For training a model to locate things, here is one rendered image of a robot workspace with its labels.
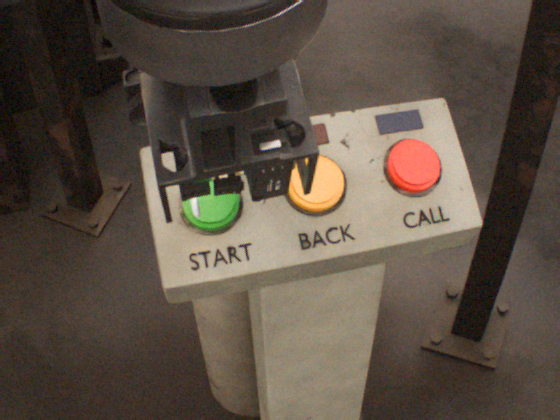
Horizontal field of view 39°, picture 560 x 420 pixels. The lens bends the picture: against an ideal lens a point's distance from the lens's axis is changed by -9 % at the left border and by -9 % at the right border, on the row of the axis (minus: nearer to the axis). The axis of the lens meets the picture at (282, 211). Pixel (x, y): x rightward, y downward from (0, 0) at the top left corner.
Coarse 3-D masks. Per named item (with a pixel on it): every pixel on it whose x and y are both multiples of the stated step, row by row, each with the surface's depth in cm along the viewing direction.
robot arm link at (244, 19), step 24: (120, 0) 26; (144, 0) 25; (168, 0) 25; (192, 0) 24; (216, 0) 25; (240, 0) 25; (264, 0) 25; (288, 0) 26; (168, 24) 26; (192, 24) 26; (216, 24) 26; (240, 24) 26
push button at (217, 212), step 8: (200, 200) 60; (208, 200) 60; (216, 200) 60; (224, 200) 60; (232, 200) 60; (184, 208) 60; (200, 208) 60; (208, 208) 60; (216, 208) 60; (224, 208) 60; (232, 208) 60; (192, 216) 60; (208, 216) 60; (216, 216) 60; (224, 216) 60; (232, 216) 60; (200, 224) 60; (208, 224) 60; (216, 224) 60; (224, 224) 60
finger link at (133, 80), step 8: (128, 72) 41; (136, 72) 41; (128, 80) 41; (136, 80) 41; (128, 88) 41; (136, 88) 41; (128, 96) 42; (136, 96) 42; (128, 104) 43; (136, 104) 42; (128, 112) 43; (136, 112) 43; (144, 112) 43; (136, 120) 44; (144, 120) 44
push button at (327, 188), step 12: (324, 168) 62; (336, 168) 62; (324, 180) 61; (336, 180) 61; (300, 192) 61; (312, 192) 61; (324, 192) 61; (336, 192) 61; (300, 204) 61; (312, 204) 61; (324, 204) 61
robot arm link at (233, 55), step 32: (96, 0) 29; (320, 0) 29; (128, 32) 28; (160, 32) 27; (192, 32) 26; (224, 32) 26; (256, 32) 27; (288, 32) 28; (160, 64) 29; (192, 64) 28; (224, 64) 29; (256, 64) 29
